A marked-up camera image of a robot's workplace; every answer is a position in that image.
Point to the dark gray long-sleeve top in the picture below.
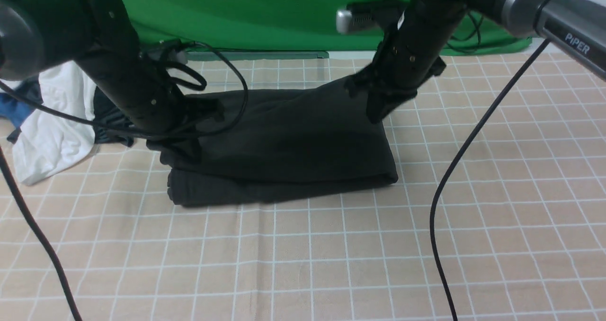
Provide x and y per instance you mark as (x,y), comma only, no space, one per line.
(290,144)

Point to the green metal base rail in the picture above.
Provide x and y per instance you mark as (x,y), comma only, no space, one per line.
(207,56)

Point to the dark teal crumpled shirt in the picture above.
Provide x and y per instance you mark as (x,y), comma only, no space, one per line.
(105,113)

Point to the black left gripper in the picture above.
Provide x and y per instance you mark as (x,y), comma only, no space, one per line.
(179,145)

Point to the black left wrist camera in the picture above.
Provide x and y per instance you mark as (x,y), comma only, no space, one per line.
(166,51)

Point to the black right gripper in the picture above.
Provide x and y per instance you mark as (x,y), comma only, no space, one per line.
(389,87)

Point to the green backdrop cloth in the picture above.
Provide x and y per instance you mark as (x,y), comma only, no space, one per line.
(247,25)

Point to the beige checkered tablecloth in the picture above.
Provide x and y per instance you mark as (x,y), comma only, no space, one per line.
(521,228)

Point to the blue crumpled garment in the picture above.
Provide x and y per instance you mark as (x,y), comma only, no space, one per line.
(13,110)

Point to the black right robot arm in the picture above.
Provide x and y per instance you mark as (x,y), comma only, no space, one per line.
(416,31)

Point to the white crumpled shirt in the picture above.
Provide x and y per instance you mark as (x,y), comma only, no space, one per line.
(49,144)

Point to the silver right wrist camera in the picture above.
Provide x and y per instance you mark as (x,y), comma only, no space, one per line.
(367,15)

